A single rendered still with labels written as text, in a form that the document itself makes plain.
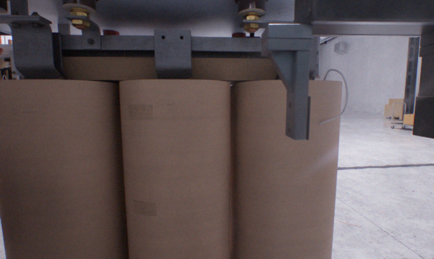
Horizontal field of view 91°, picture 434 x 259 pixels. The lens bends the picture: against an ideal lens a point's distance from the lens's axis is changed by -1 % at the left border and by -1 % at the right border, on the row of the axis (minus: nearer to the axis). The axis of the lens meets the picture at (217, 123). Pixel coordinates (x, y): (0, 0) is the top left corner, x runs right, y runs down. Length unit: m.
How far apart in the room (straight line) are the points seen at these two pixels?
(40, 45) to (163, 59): 0.39
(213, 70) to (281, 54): 0.66
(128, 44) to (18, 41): 0.33
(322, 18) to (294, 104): 0.07
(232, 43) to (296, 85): 0.64
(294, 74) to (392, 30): 0.10
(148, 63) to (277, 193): 0.67
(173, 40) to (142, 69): 0.18
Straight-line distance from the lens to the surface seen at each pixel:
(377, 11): 0.24
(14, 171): 0.95
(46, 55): 0.90
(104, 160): 0.88
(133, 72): 0.88
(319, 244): 1.00
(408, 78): 13.61
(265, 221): 0.88
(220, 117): 0.76
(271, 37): 0.21
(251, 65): 0.88
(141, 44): 0.85
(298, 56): 0.21
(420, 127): 0.30
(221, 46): 0.83
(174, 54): 0.77
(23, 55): 0.94
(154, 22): 1.11
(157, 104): 0.72
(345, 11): 0.22
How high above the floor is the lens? 1.01
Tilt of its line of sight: 6 degrees down
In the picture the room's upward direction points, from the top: straight up
